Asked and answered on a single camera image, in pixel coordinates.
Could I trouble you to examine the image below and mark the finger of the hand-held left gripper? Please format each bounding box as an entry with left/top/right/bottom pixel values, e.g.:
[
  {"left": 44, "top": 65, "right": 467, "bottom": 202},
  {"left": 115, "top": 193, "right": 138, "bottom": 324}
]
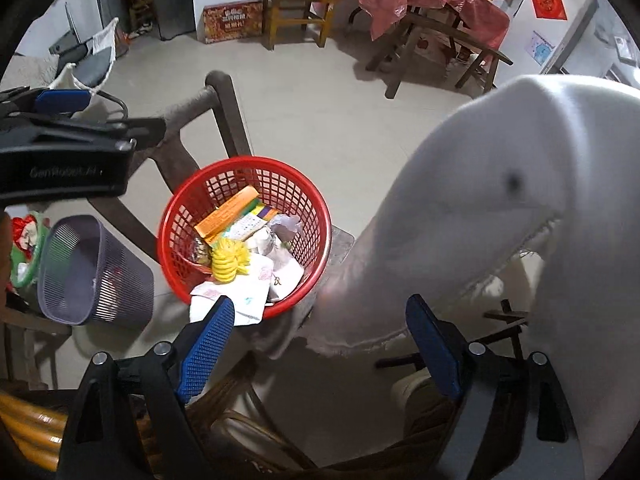
[
  {"left": 0, "top": 87, "right": 92, "bottom": 118},
  {"left": 20, "top": 112, "right": 168, "bottom": 150}
]

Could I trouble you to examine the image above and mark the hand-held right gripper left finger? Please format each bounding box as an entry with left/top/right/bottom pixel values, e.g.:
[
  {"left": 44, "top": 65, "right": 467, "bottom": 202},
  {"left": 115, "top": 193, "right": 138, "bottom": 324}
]
[{"left": 56, "top": 295, "right": 237, "bottom": 480}]

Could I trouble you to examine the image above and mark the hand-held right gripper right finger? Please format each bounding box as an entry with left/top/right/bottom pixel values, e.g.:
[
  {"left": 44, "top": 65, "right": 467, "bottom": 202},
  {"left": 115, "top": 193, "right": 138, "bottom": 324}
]
[{"left": 404, "top": 293, "right": 586, "bottom": 480}]

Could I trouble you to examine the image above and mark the red plastic basket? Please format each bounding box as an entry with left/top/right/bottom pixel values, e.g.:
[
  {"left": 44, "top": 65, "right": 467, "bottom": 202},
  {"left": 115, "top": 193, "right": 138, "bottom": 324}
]
[{"left": 156, "top": 156, "right": 333, "bottom": 321}]

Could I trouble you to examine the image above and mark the rattan chair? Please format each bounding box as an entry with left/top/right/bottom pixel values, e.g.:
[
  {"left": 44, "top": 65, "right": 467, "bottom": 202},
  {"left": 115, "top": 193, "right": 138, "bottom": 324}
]
[{"left": 140, "top": 352, "right": 326, "bottom": 480}]

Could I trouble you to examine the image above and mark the white printed tissue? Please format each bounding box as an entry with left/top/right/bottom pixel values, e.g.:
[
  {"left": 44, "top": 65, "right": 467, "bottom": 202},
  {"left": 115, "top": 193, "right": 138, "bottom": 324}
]
[{"left": 189, "top": 252, "right": 268, "bottom": 326}]

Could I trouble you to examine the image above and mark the white cloth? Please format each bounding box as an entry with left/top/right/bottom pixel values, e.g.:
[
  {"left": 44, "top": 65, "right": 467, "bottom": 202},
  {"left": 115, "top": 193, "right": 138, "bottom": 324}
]
[{"left": 50, "top": 16, "right": 121, "bottom": 93}]

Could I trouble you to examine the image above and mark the grey mesh waste bin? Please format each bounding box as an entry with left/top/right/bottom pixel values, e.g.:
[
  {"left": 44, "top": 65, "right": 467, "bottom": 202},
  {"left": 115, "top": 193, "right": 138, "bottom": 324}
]
[{"left": 37, "top": 215, "right": 155, "bottom": 328}]

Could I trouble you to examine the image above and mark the dark wooden chair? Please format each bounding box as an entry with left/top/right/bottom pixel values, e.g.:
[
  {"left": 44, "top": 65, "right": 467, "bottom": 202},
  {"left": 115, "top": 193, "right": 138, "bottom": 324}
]
[{"left": 87, "top": 70, "right": 357, "bottom": 356}]

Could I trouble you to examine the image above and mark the white paper packet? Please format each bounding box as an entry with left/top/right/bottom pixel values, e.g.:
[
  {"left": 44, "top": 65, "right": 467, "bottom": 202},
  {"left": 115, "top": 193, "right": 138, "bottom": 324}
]
[{"left": 265, "top": 255, "right": 306, "bottom": 303}]

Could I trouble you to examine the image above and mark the grey white marble tablecloth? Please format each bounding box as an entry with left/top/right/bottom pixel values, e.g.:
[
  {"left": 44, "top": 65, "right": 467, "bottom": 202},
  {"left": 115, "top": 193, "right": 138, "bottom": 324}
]
[{"left": 250, "top": 74, "right": 640, "bottom": 480}]

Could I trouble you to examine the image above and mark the long orange box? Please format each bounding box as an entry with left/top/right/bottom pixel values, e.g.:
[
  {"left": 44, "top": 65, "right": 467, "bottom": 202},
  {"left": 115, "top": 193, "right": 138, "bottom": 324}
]
[{"left": 194, "top": 185, "right": 261, "bottom": 241}]

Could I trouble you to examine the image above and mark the colourful printed packet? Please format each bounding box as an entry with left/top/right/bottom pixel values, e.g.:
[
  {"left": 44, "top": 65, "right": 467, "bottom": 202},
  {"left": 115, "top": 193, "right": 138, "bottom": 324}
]
[{"left": 227, "top": 202, "right": 278, "bottom": 241}]

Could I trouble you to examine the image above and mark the clear plastic wrapper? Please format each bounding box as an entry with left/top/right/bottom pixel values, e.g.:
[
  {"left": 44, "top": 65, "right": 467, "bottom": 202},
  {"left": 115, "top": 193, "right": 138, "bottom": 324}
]
[{"left": 270, "top": 214, "right": 303, "bottom": 243}]

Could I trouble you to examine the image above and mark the red printed carton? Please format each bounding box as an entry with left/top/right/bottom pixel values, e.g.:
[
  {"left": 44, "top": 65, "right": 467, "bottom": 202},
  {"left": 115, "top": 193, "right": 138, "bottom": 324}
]
[{"left": 202, "top": 0, "right": 264, "bottom": 45}]

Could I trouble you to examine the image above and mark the blue white fridge sticker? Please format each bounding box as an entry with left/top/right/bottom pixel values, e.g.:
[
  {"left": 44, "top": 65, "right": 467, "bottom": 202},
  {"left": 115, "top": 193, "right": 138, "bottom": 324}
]
[{"left": 524, "top": 30, "right": 557, "bottom": 67}]

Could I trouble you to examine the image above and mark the dark wooden bench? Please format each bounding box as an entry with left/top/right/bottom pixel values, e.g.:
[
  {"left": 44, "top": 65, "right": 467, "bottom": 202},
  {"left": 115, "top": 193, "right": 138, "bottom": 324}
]
[{"left": 365, "top": 12, "right": 515, "bottom": 100}]

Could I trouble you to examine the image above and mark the white refrigerator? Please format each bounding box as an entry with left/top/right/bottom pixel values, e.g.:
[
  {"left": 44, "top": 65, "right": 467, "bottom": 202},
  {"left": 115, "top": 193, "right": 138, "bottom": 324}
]
[{"left": 492, "top": 0, "right": 601, "bottom": 93}]

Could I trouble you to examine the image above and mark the red diamond paper poster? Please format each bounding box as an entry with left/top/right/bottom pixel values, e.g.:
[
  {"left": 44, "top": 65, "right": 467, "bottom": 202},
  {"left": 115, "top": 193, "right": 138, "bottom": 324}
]
[{"left": 529, "top": 0, "right": 570, "bottom": 21}]

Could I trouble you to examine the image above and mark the metal frame chair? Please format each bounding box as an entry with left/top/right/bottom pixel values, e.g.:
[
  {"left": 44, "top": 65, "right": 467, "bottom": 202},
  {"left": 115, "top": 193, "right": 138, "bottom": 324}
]
[{"left": 60, "top": 47, "right": 128, "bottom": 121}]

